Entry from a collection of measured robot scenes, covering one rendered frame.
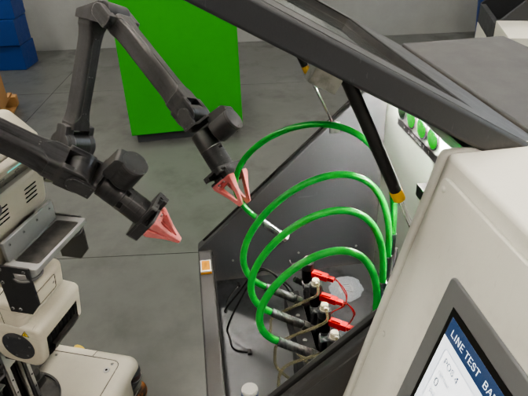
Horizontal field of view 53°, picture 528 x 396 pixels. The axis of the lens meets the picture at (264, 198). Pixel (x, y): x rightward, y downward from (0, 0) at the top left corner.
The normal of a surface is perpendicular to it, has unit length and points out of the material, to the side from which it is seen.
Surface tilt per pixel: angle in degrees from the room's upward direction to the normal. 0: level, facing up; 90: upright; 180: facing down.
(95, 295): 0
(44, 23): 90
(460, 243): 76
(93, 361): 0
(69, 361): 0
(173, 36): 90
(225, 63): 90
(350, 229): 90
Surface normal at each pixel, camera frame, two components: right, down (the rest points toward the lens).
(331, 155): 0.15, 0.50
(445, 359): -0.97, -0.11
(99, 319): -0.04, -0.86
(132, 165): 0.64, -0.53
